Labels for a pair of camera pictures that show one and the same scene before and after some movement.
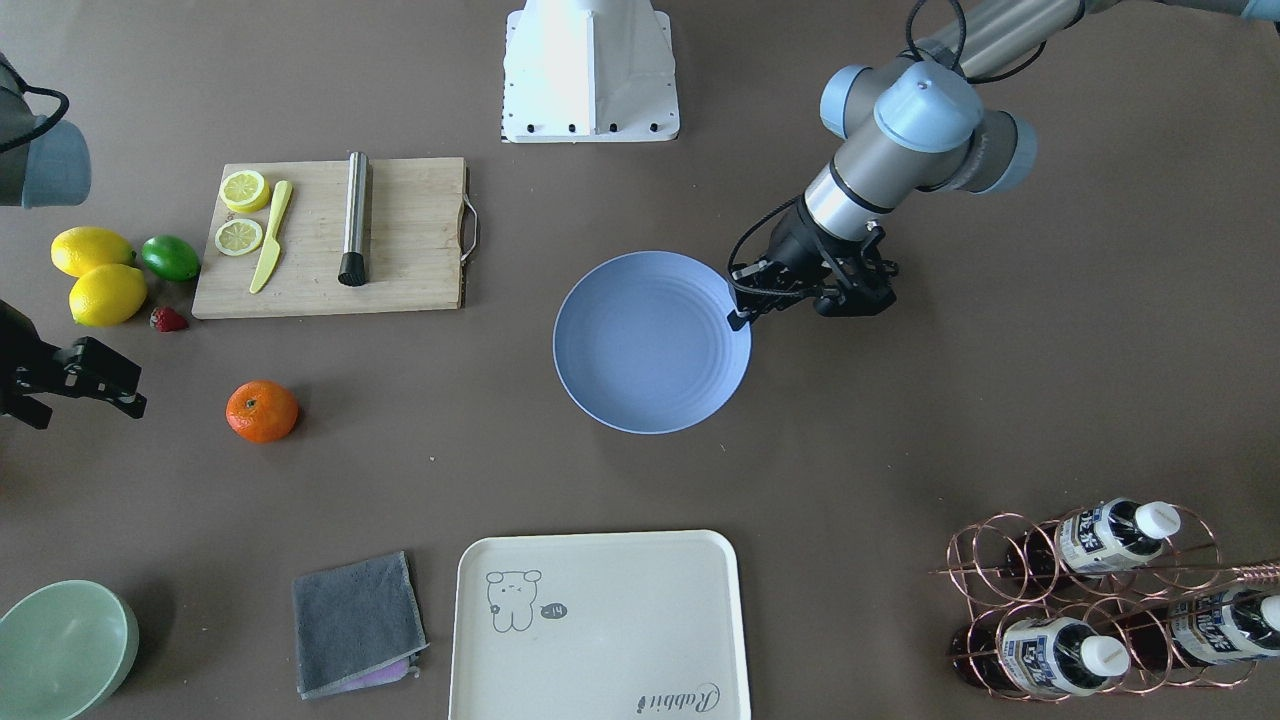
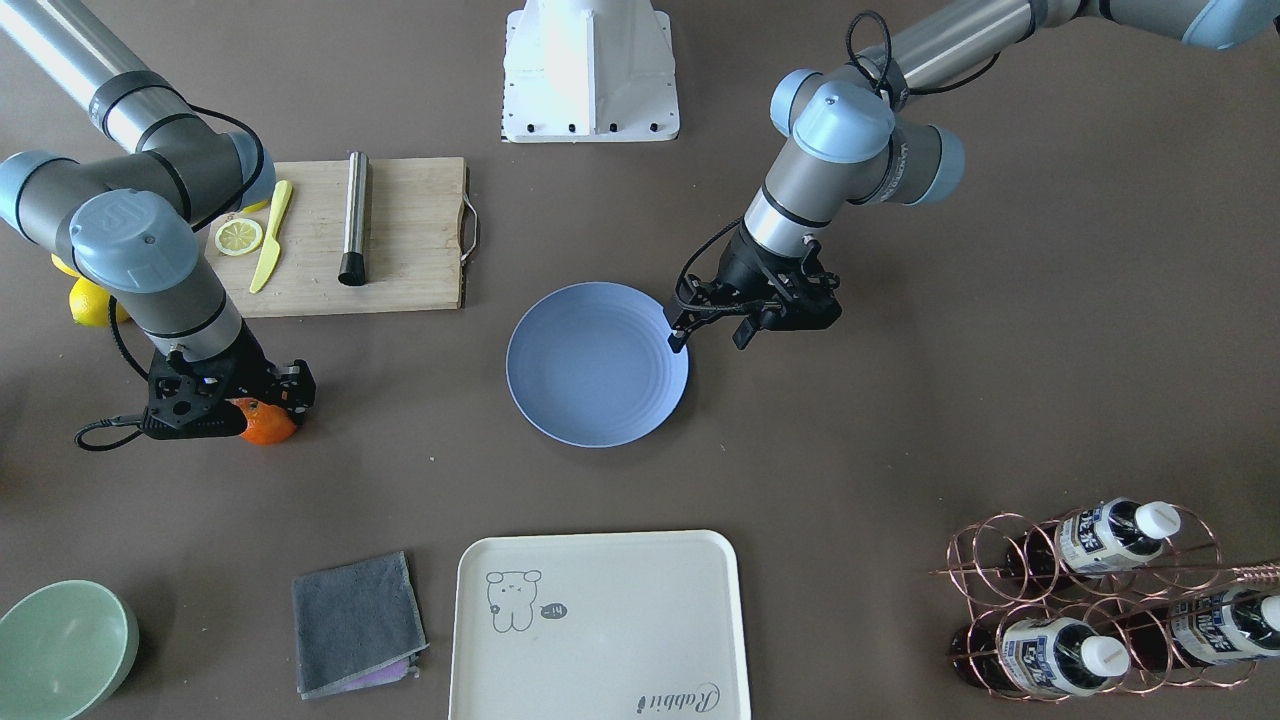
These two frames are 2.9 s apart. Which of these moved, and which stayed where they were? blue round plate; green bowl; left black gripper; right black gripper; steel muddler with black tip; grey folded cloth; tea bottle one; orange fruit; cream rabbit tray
Moved: left black gripper; right black gripper; blue round plate
Stayed: tea bottle one; green bowl; grey folded cloth; cream rabbit tray; orange fruit; steel muddler with black tip
